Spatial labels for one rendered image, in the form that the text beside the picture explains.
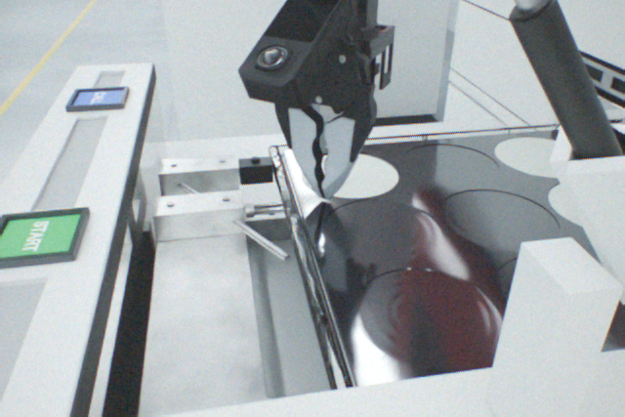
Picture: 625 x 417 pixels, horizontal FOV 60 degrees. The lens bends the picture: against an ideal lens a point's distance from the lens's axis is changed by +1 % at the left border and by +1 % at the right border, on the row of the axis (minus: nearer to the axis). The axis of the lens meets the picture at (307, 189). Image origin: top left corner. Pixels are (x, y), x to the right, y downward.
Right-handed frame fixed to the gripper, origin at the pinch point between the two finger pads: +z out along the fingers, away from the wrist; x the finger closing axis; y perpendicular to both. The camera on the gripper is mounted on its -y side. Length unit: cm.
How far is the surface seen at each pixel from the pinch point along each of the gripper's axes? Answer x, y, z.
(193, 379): -0.7, -20.8, 3.6
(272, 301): 2.1, -6.1, 9.6
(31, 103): 269, 163, 92
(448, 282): -13.5, -5.9, 1.7
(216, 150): 25.9, 18.7, 9.6
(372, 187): -3.2, 4.9, 1.5
